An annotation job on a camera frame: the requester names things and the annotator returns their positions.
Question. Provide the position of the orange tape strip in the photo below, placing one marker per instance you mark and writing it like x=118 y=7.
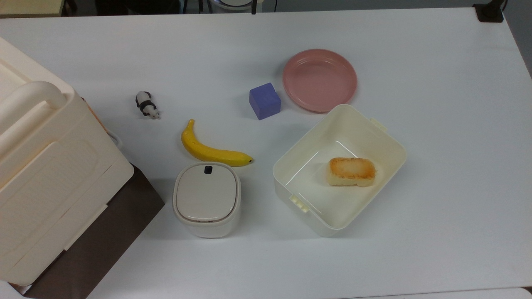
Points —
x=96 y=116

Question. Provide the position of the toasted bread piece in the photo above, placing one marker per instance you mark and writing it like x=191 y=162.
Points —
x=351 y=171

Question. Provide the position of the dark brown wooden drawer box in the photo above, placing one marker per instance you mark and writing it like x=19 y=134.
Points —
x=108 y=232

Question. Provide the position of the black table clamp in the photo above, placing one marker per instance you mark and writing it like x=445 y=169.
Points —
x=489 y=12

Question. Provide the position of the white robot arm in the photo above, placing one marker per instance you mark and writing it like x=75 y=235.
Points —
x=232 y=5

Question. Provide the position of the purple cube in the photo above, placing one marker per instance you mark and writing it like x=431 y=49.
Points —
x=264 y=101

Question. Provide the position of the small beige lidded trash can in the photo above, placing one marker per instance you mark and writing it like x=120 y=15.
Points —
x=207 y=198

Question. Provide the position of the light wooden desk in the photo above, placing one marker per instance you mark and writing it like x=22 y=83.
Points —
x=29 y=6

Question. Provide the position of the yellow banana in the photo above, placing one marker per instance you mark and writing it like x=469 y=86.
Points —
x=208 y=153

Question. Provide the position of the pink plate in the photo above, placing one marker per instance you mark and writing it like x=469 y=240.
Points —
x=319 y=79

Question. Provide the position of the small panda toy figure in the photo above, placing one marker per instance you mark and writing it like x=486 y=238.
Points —
x=146 y=105

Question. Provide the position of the cream open plastic container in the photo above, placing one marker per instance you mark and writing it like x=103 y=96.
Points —
x=341 y=199

